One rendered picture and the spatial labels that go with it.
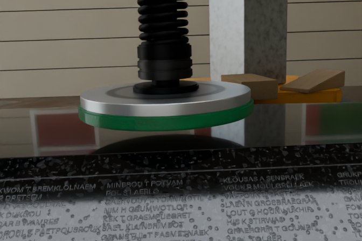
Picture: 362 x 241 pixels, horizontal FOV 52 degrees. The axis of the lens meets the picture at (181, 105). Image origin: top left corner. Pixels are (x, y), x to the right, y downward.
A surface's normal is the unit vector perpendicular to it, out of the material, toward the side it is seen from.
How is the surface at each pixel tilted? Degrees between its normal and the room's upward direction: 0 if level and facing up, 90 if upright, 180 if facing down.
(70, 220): 45
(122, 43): 90
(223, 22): 90
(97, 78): 90
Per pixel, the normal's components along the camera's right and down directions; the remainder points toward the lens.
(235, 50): -0.86, 0.12
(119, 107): -0.38, 0.18
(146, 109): -0.13, 0.18
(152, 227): 0.00, -0.58
